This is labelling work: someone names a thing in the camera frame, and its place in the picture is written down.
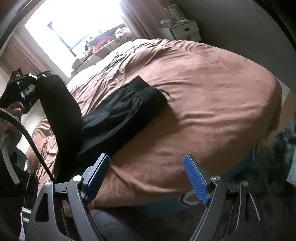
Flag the white tube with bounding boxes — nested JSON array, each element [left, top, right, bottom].
[[0, 138, 21, 185]]

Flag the person's right leg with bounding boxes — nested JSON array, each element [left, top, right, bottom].
[[89, 204, 193, 241]]

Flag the white plush toy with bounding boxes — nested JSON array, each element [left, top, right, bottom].
[[71, 51, 91, 70]]

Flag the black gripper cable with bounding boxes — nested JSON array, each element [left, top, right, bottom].
[[0, 108, 57, 184]]

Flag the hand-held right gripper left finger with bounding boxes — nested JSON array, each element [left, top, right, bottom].
[[30, 153, 110, 241]]

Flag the pink plush toy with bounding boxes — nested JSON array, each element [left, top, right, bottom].
[[92, 36, 110, 49]]

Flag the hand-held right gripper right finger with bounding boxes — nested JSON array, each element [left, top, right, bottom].
[[183, 154, 263, 241]]

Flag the white nightstand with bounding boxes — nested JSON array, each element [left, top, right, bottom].
[[158, 19, 201, 42]]

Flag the black pants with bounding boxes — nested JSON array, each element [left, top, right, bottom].
[[36, 71, 172, 184]]

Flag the black cables on bed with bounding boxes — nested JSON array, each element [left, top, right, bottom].
[[102, 39, 139, 70]]

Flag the dark framed window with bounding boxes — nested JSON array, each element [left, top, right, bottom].
[[24, 0, 130, 78]]

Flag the pink curtain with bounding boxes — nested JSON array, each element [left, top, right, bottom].
[[120, 0, 163, 40], [0, 31, 48, 78]]

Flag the person's left hand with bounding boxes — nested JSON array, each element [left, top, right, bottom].
[[0, 101, 24, 140]]

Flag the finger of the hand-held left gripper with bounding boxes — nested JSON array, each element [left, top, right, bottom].
[[14, 71, 40, 82]]

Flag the bed with brown sheet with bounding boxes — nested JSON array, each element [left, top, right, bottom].
[[25, 38, 283, 210]]

